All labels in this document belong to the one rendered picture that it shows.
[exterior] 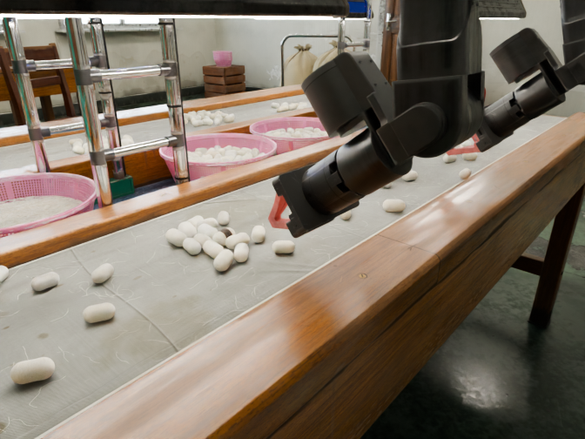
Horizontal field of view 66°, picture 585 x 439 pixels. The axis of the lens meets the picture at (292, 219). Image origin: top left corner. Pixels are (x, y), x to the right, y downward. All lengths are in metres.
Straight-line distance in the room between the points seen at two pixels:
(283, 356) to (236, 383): 0.05
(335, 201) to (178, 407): 0.24
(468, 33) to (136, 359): 0.40
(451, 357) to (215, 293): 1.22
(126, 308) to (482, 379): 1.27
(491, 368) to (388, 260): 1.14
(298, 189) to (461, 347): 1.32
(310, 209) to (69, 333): 0.28
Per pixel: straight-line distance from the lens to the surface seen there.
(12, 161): 1.22
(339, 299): 0.49
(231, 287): 0.56
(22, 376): 0.48
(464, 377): 1.61
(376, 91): 0.43
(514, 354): 1.76
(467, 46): 0.40
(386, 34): 5.76
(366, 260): 0.57
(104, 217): 0.73
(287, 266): 0.60
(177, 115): 0.82
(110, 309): 0.53
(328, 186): 0.46
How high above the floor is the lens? 1.04
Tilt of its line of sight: 24 degrees down
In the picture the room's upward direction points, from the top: straight up
